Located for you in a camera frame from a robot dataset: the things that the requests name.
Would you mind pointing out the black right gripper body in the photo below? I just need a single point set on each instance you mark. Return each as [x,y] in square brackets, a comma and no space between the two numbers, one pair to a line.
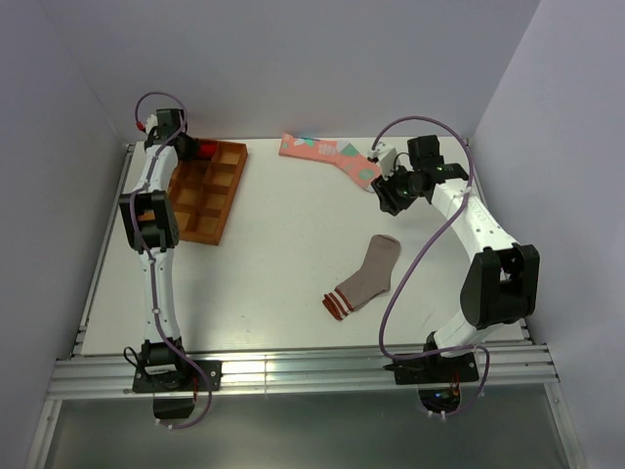
[397,192]

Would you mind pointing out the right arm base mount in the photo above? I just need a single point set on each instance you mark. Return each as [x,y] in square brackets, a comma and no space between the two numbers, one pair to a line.
[446,374]

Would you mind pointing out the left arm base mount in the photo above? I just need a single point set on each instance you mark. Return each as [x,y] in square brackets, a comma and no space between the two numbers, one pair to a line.
[174,393]

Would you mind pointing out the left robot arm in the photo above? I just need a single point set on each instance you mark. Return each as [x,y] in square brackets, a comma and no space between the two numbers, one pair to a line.
[153,233]

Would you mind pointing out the red sock with bear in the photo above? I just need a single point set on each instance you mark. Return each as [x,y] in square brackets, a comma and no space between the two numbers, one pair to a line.
[206,150]

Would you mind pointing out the orange wooden compartment tray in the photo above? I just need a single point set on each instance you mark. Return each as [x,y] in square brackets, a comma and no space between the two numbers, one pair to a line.
[202,192]

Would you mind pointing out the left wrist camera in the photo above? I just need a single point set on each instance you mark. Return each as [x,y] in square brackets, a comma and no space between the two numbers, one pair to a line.
[150,123]

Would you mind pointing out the beige sock orange stripes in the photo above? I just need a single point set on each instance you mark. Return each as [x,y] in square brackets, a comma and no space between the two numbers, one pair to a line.
[372,279]

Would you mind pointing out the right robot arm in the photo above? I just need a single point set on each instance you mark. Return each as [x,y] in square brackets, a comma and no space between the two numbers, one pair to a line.
[501,284]

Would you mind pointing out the pink patterned sock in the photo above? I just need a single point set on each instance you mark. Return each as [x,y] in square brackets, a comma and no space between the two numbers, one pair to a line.
[338,153]

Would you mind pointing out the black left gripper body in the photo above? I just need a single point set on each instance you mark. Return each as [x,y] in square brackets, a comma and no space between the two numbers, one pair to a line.
[190,147]

